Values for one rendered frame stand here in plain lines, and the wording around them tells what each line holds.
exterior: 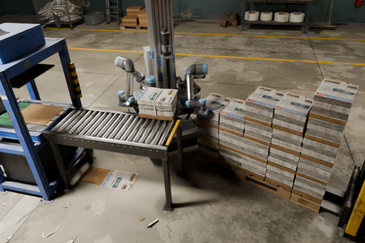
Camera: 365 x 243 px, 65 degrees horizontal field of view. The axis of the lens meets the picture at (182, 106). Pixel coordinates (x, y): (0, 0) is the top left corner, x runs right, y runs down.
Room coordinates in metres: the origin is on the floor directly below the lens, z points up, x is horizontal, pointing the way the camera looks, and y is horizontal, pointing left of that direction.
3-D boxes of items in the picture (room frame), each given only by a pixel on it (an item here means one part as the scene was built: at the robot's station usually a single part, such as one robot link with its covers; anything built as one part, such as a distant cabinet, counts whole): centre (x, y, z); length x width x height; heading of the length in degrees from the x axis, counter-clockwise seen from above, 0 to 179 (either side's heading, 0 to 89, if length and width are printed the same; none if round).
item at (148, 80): (3.11, 0.37, 0.98); 0.13 x 0.12 x 0.14; 52
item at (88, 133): (2.55, 0.93, 0.77); 0.47 x 0.05 x 0.05; 164
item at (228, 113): (2.58, -0.73, 0.42); 1.17 x 0.39 x 0.83; 54
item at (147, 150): (2.25, 0.80, 0.74); 1.34 x 0.05 x 0.12; 74
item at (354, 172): (1.95, -1.61, 0.20); 0.62 x 0.05 x 0.30; 144
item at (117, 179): (2.50, 0.78, 0.00); 0.37 x 0.29 x 0.01; 74
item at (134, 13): (9.24, 1.14, 0.28); 1.20 x 0.83 x 0.57; 74
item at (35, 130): (2.77, 1.71, 0.75); 0.70 x 0.65 x 0.10; 74
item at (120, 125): (2.48, 0.68, 0.77); 0.47 x 0.05 x 0.05; 164
